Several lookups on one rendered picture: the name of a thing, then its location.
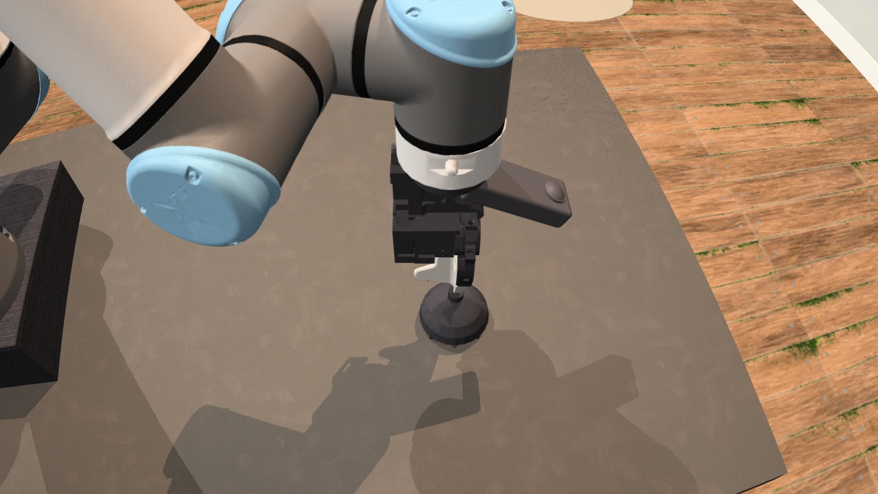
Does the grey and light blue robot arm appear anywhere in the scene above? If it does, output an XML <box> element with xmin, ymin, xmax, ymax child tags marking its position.
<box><xmin>0</xmin><ymin>0</ymin><xmax>572</xmax><ymax>247</ymax></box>

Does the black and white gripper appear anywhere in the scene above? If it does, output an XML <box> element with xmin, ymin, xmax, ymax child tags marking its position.
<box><xmin>390</xmin><ymin>143</ymin><xmax>485</xmax><ymax>293</ymax></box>

